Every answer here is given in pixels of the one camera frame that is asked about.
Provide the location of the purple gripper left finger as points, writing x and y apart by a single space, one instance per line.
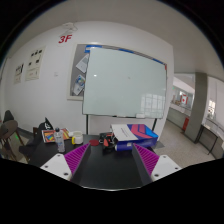
66 166

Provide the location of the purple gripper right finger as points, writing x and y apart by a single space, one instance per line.
151 166

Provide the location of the clear plastic water bottle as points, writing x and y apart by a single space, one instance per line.
58 135

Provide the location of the red round coaster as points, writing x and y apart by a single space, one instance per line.
94 142

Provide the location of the blue red cardboard box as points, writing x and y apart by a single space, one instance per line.
127 134

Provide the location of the red black tool pile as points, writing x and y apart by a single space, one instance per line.
107 140

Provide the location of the brown wooden chair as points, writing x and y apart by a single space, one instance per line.
7 129

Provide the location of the black side table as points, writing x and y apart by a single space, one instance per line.
212 138

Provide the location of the grey notice board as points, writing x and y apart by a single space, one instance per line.
77 73

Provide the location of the large whiteboard on stand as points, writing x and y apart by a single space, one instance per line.
124 87

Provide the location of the white mug yellow handle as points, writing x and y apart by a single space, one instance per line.
77 137

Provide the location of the small white wall poster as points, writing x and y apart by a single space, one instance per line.
18 73

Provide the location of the red 3F wall sign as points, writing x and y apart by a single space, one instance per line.
64 38

